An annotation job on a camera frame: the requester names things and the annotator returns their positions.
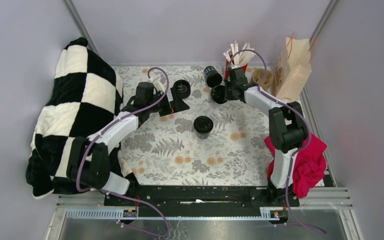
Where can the stack of black cups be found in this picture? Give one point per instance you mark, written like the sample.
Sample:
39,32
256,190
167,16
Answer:
212,77

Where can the tan paper bag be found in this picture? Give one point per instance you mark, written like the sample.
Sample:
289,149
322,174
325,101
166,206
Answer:
293,68

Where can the aluminium front frame rail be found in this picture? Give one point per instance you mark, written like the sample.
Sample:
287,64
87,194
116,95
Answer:
326,213

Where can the black white checkered blanket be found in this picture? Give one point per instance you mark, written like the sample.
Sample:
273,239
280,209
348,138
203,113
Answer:
87,94

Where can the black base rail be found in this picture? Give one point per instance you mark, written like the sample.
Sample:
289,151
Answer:
212,201

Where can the white wrapped straws bundle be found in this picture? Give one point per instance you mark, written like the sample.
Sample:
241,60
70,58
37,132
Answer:
239,56

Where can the single black coffee cup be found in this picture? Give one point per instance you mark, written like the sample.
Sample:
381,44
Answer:
202,134

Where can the crumpled magenta cloth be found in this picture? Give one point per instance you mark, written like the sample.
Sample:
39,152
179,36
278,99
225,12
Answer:
309,168

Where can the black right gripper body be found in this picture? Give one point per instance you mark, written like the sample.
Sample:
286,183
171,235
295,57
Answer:
229,87

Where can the floral tablecloth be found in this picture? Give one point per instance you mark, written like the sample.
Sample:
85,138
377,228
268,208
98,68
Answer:
166,150

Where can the single black lid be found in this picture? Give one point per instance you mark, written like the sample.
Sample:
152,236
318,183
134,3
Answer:
203,124

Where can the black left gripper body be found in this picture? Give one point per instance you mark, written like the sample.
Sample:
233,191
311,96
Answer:
164,107

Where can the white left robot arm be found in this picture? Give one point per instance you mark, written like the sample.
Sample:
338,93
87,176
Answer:
88,162

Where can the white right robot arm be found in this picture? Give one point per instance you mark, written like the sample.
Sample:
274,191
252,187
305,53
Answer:
288,131

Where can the brown cardboard cup carrier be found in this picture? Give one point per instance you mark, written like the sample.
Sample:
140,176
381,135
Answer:
263,77

